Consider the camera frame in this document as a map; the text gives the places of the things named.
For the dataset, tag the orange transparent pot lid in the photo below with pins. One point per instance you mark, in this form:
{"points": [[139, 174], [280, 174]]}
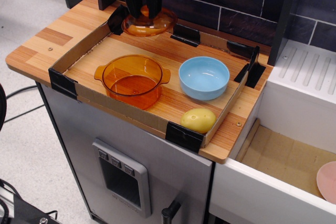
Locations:
{"points": [[145, 27]]}

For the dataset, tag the orange transparent pot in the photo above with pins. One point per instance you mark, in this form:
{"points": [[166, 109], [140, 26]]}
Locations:
{"points": [[133, 79]]}

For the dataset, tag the light blue bowl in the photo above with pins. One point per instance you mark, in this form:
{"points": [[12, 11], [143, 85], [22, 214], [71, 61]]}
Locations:
{"points": [[203, 78]]}

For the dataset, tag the yellow toy potato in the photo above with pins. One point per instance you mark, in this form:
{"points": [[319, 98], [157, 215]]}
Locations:
{"points": [[199, 120]]}

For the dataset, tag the cardboard fence with black tape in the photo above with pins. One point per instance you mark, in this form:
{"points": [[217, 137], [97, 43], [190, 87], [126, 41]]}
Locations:
{"points": [[72, 75]]}

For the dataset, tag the grey toy oven cabinet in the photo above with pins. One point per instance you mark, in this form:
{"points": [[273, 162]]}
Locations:
{"points": [[125, 174]]}

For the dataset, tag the white toy sink unit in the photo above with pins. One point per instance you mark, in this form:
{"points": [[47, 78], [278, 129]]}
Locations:
{"points": [[271, 176]]}

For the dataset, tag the pink plate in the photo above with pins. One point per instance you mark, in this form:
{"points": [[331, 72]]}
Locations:
{"points": [[326, 181]]}

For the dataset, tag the black vertical post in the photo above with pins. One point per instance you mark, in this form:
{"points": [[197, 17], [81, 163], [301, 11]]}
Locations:
{"points": [[280, 32]]}

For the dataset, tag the black oven door handle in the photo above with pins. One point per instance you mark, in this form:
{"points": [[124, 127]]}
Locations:
{"points": [[167, 214]]}

